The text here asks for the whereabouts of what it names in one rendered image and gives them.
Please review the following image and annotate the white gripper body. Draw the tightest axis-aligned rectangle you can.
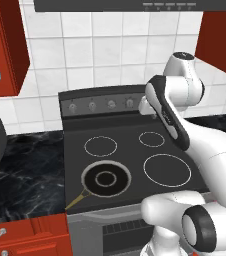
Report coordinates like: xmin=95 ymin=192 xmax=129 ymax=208
xmin=137 ymin=95 xmax=159 ymax=119

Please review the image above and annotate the silver stove knob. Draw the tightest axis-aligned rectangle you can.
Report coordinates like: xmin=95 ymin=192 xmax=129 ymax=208
xmin=124 ymin=97 xmax=135 ymax=109
xmin=107 ymin=99 xmax=117 ymax=111
xmin=87 ymin=101 xmax=97 ymax=113
xmin=68 ymin=102 xmax=78 ymax=114

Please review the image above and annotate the black stove with hob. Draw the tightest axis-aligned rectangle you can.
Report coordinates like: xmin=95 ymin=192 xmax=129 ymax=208
xmin=57 ymin=84 xmax=216 ymax=256

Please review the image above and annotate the dark grey extractor hood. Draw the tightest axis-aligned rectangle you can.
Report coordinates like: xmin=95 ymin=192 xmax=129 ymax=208
xmin=33 ymin=0 xmax=226 ymax=14

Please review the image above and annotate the grey oven door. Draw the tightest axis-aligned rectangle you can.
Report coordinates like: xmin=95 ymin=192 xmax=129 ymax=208
xmin=67 ymin=203 xmax=163 ymax=256

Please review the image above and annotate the red drawer front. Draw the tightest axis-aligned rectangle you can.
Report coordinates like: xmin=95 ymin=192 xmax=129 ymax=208
xmin=0 ymin=213 xmax=71 ymax=249

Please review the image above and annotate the red base cupboard door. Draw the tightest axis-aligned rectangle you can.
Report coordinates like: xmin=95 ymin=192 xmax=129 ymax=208
xmin=0 ymin=242 xmax=74 ymax=256

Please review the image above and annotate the black pan with brass handle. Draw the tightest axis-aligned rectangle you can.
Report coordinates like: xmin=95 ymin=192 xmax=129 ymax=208
xmin=64 ymin=160 xmax=133 ymax=212

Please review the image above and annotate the red wall cupboard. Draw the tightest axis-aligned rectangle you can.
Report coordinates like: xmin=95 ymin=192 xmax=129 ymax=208
xmin=194 ymin=10 xmax=226 ymax=81
xmin=0 ymin=0 xmax=31 ymax=99

